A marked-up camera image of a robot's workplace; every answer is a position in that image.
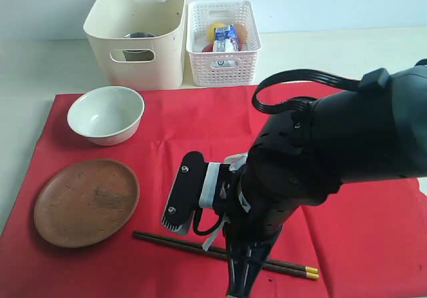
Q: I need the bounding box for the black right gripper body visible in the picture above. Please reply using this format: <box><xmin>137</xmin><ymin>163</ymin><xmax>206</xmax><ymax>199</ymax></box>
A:
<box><xmin>223</xmin><ymin>167</ymin><xmax>301</xmax><ymax>244</ymax></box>

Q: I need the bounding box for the red sausage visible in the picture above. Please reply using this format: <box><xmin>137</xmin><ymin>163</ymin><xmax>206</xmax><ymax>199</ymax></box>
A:
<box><xmin>202</xmin><ymin>43</ymin><xmax>214</xmax><ymax>53</ymax></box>

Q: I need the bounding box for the blue white milk carton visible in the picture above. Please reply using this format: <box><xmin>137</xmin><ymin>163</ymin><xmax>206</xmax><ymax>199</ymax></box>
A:
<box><xmin>211</xmin><ymin>25</ymin><xmax>240</xmax><ymax>69</ymax></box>

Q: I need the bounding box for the brown egg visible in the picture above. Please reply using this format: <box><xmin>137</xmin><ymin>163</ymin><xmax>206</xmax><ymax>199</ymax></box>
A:
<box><xmin>234</xmin><ymin>23</ymin><xmax>248</xmax><ymax>44</ymax></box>

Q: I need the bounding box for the stainless steel cup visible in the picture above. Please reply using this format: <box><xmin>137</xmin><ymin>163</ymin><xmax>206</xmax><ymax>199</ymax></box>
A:
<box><xmin>123</xmin><ymin>32</ymin><xmax>154</xmax><ymax>62</ymax></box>

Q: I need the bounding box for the red tablecloth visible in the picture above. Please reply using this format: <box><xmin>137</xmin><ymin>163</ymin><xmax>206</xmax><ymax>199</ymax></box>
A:
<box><xmin>1</xmin><ymin>86</ymin><xmax>426</xmax><ymax>297</ymax></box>

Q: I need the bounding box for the round wooden plate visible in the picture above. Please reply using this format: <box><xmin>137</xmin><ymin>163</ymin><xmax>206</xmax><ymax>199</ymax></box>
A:
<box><xmin>33</xmin><ymin>159</ymin><xmax>140</xmax><ymax>248</ymax></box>

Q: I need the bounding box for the white ceramic bowl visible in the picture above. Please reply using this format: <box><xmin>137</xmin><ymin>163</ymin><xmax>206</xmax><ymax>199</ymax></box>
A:
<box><xmin>67</xmin><ymin>86</ymin><xmax>145</xmax><ymax>147</ymax></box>

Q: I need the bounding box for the white perforated plastic basket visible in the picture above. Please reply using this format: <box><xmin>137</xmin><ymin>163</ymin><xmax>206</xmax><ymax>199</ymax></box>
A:
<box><xmin>186</xmin><ymin>0</ymin><xmax>262</xmax><ymax>87</ymax></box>

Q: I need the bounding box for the large cream plastic bin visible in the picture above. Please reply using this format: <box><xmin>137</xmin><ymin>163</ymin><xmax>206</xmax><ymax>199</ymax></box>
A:
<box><xmin>83</xmin><ymin>0</ymin><xmax>186</xmax><ymax>91</ymax></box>

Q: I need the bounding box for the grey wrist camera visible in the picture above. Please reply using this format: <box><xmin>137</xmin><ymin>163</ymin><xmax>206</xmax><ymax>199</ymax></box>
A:
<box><xmin>161</xmin><ymin>151</ymin><xmax>222</xmax><ymax>236</ymax></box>

